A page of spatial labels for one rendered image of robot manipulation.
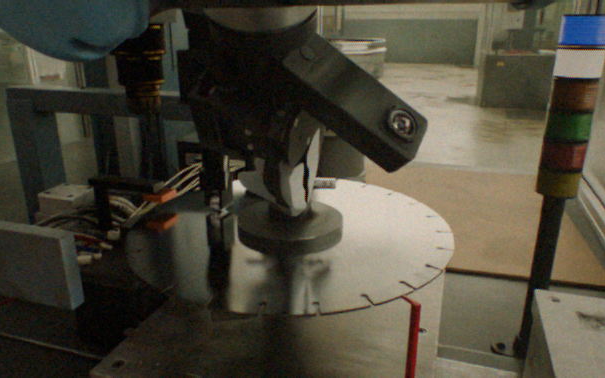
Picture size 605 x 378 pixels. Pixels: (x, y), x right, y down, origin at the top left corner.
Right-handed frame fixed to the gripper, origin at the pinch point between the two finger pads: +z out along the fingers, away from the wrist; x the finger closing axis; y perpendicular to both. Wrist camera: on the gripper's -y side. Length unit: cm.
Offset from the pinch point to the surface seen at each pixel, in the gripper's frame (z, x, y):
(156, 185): 4.7, 0.6, 17.7
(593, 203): 46, -55, -40
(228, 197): 5.6, -1.6, 9.9
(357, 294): -1.8, 7.4, -8.2
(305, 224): 3.0, 0.0, -0.2
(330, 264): 0.7, 4.4, -4.7
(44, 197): 23, -1, 46
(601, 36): -8.2, -24.8, -21.3
